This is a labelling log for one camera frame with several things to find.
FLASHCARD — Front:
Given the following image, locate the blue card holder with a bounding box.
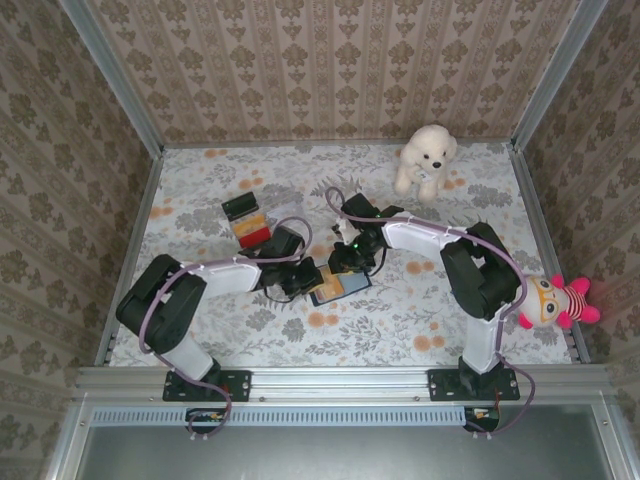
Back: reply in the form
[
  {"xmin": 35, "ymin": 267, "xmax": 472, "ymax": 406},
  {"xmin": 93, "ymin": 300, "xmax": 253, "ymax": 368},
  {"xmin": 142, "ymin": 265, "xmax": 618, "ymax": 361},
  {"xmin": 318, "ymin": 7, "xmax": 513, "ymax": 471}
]
[{"xmin": 308, "ymin": 263, "xmax": 375, "ymax": 308}]

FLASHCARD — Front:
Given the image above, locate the orange credit card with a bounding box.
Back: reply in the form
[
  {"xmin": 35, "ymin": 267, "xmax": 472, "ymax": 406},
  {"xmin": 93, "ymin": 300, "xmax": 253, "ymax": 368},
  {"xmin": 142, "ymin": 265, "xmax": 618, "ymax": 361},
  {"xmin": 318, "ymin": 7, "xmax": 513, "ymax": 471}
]
[{"xmin": 317, "ymin": 274, "xmax": 346, "ymax": 302}]

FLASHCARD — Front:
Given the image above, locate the red card stack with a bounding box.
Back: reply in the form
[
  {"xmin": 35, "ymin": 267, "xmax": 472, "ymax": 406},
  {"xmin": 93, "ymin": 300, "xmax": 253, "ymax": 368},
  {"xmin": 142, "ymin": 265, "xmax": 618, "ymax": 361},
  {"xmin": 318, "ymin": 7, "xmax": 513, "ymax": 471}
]
[{"xmin": 238, "ymin": 227, "xmax": 273, "ymax": 250}]

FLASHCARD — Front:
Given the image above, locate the white card stack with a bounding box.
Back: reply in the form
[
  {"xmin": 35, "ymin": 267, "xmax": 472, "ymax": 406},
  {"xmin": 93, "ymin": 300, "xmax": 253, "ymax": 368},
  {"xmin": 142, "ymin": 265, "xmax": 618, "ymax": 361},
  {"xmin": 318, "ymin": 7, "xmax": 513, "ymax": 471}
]
[{"xmin": 264, "ymin": 202, "xmax": 306, "ymax": 226}]

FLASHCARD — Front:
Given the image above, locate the orange card stack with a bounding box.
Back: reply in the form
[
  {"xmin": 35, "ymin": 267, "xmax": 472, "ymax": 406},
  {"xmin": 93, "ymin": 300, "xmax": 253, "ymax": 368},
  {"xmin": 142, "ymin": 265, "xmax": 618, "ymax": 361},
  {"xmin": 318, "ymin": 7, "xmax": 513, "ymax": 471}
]
[{"xmin": 231, "ymin": 214, "xmax": 268, "ymax": 237}]

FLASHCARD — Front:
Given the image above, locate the floral tablecloth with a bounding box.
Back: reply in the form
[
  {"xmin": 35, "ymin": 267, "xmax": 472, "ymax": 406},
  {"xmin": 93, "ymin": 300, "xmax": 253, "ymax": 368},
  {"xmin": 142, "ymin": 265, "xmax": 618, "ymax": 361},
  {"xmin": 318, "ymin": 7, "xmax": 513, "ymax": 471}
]
[{"xmin": 107, "ymin": 144, "xmax": 576, "ymax": 369}]

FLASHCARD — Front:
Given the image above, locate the clear plastic organizer box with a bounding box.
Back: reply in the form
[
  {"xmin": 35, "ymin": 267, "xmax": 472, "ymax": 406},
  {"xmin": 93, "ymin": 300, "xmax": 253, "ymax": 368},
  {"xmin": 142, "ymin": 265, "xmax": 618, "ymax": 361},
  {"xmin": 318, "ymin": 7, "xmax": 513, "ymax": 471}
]
[{"xmin": 221, "ymin": 191, "xmax": 307, "ymax": 250}]

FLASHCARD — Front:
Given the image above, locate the small black box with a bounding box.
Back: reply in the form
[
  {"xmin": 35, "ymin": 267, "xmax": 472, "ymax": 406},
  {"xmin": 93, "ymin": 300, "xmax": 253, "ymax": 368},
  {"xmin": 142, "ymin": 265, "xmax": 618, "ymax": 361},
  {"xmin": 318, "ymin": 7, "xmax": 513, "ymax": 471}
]
[{"xmin": 221, "ymin": 192, "xmax": 260, "ymax": 220}]

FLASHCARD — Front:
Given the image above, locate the aluminium mounting beam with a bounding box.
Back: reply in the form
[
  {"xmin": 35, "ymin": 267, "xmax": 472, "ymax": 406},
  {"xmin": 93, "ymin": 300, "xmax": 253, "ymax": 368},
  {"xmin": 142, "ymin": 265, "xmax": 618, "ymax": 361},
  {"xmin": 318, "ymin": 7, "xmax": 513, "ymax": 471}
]
[{"xmin": 73, "ymin": 364, "xmax": 610, "ymax": 404}]

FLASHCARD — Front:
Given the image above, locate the white plush dog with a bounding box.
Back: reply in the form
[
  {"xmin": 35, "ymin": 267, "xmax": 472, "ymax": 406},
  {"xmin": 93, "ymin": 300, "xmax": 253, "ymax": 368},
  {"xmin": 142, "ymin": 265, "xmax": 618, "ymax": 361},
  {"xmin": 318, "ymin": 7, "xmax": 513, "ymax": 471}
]
[{"xmin": 393, "ymin": 124, "xmax": 459, "ymax": 204}]

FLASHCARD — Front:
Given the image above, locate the grey metal panel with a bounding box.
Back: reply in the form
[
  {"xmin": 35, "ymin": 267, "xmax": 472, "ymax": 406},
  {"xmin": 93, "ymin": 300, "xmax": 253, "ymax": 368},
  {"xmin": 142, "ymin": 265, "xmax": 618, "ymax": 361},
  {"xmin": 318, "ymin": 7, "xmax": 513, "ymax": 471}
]
[{"xmin": 44, "ymin": 394, "xmax": 639, "ymax": 480}]

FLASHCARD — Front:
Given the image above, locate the pink striped plush doll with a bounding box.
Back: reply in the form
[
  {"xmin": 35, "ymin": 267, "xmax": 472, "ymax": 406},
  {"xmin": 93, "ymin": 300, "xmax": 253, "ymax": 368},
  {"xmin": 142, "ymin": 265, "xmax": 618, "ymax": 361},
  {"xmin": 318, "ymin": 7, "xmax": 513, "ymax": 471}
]
[{"xmin": 517, "ymin": 273, "xmax": 602, "ymax": 332}]

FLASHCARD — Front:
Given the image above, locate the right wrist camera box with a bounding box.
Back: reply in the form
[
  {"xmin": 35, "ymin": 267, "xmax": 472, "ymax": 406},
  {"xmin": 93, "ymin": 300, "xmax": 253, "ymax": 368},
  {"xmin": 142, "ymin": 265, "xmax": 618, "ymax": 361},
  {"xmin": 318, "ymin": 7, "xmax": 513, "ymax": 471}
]
[{"xmin": 331, "ymin": 217, "xmax": 357, "ymax": 245}]

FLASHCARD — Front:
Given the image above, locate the purple cable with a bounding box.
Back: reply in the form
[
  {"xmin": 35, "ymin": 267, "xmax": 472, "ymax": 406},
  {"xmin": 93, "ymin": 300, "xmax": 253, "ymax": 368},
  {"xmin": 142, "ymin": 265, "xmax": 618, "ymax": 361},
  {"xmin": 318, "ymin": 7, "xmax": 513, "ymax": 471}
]
[
  {"xmin": 323, "ymin": 186, "xmax": 537, "ymax": 441},
  {"xmin": 139, "ymin": 215, "xmax": 315, "ymax": 441}
]

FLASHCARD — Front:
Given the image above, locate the aluminium table edge rail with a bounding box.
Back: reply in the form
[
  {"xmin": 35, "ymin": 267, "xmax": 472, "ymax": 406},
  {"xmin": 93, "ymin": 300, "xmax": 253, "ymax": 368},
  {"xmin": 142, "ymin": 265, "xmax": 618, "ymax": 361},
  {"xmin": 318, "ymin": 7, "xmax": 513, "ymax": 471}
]
[{"xmin": 160, "ymin": 139, "xmax": 516, "ymax": 150}]

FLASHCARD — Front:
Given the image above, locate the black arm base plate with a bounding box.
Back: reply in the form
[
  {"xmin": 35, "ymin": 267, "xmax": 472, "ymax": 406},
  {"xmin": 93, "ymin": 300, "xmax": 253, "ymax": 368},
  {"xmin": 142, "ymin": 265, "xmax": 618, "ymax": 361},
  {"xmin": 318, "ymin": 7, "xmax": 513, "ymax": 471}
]
[
  {"xmin": 427, "ymin": 368, "xmax": 521, "ymax": 403},
  {"xmin": 162, "ymin": 368, "xmax": 252, "ymax": 403}
]

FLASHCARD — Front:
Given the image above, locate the white slotted cable duct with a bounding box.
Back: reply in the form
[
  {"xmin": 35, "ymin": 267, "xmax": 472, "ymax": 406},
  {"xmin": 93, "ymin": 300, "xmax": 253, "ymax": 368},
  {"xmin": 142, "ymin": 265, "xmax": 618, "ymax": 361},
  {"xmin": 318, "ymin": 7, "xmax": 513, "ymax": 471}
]
[{"xmin": 91, "ymin": 404, "xmax": 501, "ymax": 427}]

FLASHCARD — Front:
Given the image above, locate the aluminium side rail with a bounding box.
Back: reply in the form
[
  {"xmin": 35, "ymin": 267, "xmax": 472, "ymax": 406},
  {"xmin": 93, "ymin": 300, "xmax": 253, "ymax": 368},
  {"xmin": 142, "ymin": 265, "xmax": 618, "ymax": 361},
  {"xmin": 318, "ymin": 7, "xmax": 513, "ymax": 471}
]
[
  {"xmin": 94, "ymin": 149, "xmax": 166, "ymax": 369},
  {"xmin": 508, "ymin": 144, "xmax": 592, "ymax": 365}
]

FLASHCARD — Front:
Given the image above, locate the black cable connector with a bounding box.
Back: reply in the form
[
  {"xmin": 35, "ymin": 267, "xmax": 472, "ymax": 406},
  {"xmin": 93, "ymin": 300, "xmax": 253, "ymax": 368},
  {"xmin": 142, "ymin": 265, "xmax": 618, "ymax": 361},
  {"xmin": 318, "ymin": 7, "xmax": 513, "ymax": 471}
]
[
  {"xmin": 463, "ymin": 405, "xmax": 501, "ymax": 434},
  {"xmin": 185, "ymin": 407, "xmax": 232, "ymax": 435}
]

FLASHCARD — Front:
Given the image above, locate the aluminium frame post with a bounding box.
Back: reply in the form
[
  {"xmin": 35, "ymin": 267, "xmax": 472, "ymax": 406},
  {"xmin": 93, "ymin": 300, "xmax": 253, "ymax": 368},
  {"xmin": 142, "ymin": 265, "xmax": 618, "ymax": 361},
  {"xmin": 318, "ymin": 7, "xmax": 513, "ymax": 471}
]
[
  {"xmin": 510, "ymin": 0, "xmax": 612, "ymax": 152},
  {"xmin": 55, "ymin": 0, "xmax": 167, "ymax": 157}
]

